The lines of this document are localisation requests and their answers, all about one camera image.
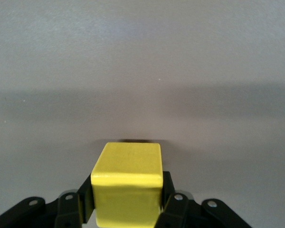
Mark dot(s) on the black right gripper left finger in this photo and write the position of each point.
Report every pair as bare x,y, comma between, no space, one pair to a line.
69,209

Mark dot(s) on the yellow wooden block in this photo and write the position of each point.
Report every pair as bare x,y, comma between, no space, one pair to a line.
128,190

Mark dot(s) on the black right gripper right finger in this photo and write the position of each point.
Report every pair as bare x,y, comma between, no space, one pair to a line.
180,213

